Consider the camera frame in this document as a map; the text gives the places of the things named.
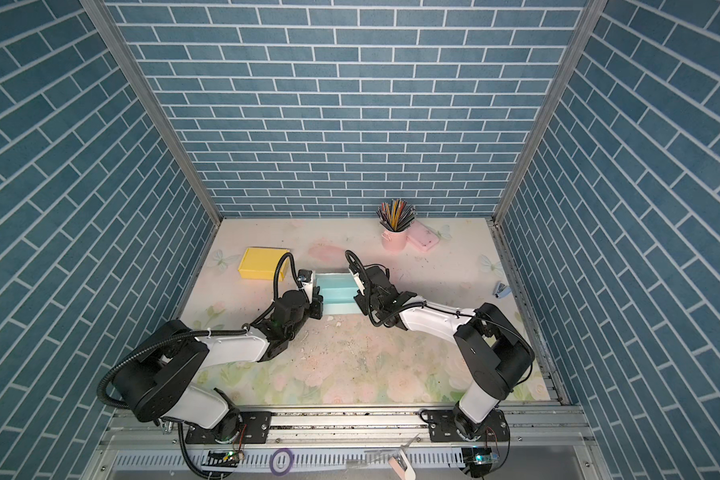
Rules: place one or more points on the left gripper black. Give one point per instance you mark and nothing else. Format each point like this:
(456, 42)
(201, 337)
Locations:
(317, 305)

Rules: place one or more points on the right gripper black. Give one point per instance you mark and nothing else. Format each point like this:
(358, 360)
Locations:
(360, 301)

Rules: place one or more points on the light blue paper box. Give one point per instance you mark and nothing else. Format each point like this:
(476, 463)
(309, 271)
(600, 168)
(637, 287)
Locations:
(338, 291)

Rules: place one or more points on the yellow paper box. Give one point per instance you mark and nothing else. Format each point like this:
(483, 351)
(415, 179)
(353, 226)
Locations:
(259, 263)

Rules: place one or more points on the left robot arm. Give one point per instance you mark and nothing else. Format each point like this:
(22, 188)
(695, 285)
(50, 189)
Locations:
(157, 380)

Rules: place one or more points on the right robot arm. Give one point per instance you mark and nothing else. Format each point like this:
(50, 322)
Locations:
(497, 356)

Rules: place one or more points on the pink flat paper box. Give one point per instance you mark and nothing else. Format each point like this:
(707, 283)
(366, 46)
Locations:
(421, 238)

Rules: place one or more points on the pink metal pencil cup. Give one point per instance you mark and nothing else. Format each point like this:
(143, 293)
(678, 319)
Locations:
(394, 241)

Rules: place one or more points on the coloured pencils bundle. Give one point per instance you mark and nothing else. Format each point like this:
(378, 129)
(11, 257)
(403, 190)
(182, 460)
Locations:
(396, 215)

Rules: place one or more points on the white pink clip tool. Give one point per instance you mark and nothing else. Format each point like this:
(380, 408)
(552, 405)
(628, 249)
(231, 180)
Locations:
(401, 465)

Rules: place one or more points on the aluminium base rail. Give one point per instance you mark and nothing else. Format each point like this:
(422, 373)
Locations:
(539, 440)

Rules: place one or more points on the aluminium corner post left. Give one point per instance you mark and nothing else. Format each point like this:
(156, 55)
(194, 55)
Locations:
(105, 25)

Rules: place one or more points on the aluminium corner post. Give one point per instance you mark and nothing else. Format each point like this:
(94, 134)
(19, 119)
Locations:
(569, 60)
(105, 25)

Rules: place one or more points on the aluminium corner post right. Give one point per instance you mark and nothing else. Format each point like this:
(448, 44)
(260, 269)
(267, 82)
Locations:
(569, 60)

